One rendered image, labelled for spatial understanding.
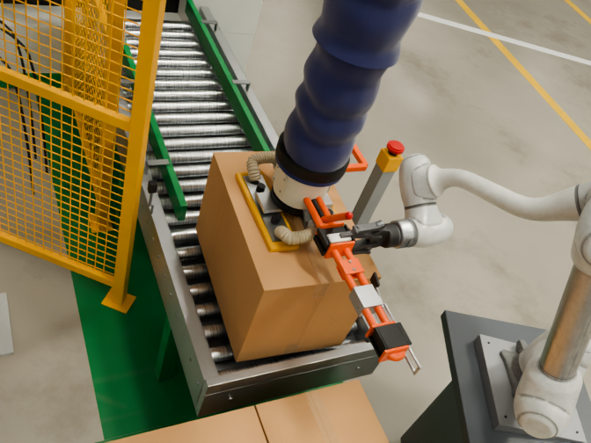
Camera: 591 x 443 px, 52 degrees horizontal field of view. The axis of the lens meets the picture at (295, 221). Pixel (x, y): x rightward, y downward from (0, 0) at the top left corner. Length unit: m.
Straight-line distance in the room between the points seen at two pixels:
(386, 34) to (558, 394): 1.08
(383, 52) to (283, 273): 0.70
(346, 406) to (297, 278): 0.54
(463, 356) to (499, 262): 1.69
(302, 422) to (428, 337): 1.29
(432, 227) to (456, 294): 1.59
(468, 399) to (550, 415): 0.32
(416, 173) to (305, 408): 0.85
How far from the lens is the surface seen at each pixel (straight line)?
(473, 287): 3.58
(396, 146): 2.36
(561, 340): 1.79
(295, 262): 1.86
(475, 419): 2.09
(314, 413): 2.10
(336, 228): 1.80
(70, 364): 2.69
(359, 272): 1.73
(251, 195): 1.99
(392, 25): 1.53
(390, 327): 1.63
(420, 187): 1.91
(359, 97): 1.64
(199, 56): 3.46
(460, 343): 2.23
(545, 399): 1.90
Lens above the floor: 2.33
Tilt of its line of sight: 43 degrees down
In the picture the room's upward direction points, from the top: 22 degrees clockwise
